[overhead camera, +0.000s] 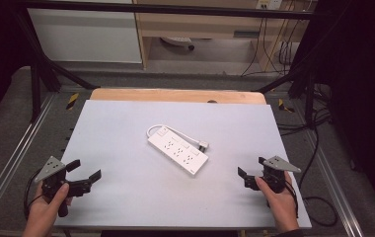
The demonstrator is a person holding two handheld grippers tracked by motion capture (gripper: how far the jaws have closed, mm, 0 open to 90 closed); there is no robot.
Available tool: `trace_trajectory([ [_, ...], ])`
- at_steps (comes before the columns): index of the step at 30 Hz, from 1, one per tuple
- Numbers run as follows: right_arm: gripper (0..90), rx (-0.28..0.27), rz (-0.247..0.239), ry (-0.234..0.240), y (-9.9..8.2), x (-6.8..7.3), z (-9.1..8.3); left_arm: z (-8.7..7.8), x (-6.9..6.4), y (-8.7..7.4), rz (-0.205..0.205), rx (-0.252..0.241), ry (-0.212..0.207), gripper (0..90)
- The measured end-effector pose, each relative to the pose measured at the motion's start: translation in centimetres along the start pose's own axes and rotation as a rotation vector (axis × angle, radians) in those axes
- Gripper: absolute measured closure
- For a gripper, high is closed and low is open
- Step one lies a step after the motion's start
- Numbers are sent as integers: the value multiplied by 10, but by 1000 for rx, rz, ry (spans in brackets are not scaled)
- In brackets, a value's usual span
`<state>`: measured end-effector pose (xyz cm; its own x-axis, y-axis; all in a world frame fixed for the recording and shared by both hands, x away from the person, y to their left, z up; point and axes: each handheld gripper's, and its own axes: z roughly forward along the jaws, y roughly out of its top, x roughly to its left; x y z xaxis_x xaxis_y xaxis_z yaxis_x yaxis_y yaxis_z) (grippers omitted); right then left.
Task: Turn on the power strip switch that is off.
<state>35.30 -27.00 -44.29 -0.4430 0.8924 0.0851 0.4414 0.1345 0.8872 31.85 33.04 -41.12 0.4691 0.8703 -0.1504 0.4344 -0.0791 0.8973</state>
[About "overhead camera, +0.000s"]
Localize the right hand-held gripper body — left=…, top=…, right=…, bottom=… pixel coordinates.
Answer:
left=244, top=155, right=303, bottom=195

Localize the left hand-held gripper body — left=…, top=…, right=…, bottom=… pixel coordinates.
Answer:
left=34, top=155, right=93, bottom=218

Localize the white power cable with plug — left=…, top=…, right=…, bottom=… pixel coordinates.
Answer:
left=145, top=123, right=210, bottom=153

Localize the white power strip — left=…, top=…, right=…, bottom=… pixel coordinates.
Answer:
left=147, top=124, right=210, bottom=178

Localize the person's right hand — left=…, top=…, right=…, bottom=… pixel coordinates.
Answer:
left=254, top=171, right=301, bottom=233

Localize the person's left hand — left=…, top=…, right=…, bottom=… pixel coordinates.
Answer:
left=23, top=182, right=71, bottom=232

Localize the yellow black floor tape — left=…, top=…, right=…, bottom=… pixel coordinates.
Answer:
left=65, top=92, right=80, bottom=112
left=277, top=98, right=296, bottom=114

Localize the wooden table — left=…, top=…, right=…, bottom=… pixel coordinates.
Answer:
left=89, top=87, right=267, bottom=106

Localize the black curtain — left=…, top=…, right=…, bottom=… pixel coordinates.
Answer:
left=307, top=0, right=375, bottom=215

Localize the white cabinet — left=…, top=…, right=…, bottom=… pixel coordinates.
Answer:
left=27, top=0, right=143, bottom=64

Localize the white socket strip under desk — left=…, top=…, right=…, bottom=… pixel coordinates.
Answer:
left=160, top=36, right=196, bottom=51

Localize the light wooden desk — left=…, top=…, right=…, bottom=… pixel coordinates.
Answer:
left=132, top=0, right=310, bottom=71

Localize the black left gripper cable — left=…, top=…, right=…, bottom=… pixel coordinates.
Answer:
left=23, top=168, right=45, bottom=221

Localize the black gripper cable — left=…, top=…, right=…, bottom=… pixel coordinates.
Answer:
left=23, top=168, right=45, bottom=221
left=292, top=127, right=339, bottom=228

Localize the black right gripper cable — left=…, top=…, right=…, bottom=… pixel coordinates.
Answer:
left=292, top=127, right=339, bottom=228

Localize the aluminium floor rail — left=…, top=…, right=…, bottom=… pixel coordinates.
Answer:
left=0, top=93, right=58, bottom=226
left=302, top=129, right=365, bottom=237

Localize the bundle of black background cables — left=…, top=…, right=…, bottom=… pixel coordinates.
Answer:
left=240, top=17, right=333, bottom=136

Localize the white wall socket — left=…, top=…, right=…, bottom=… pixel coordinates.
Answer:
left=255, top=0, right=284, bottom=11

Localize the black metal frame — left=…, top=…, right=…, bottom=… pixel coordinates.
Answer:
left=12, top=0, right=328, bottom=124

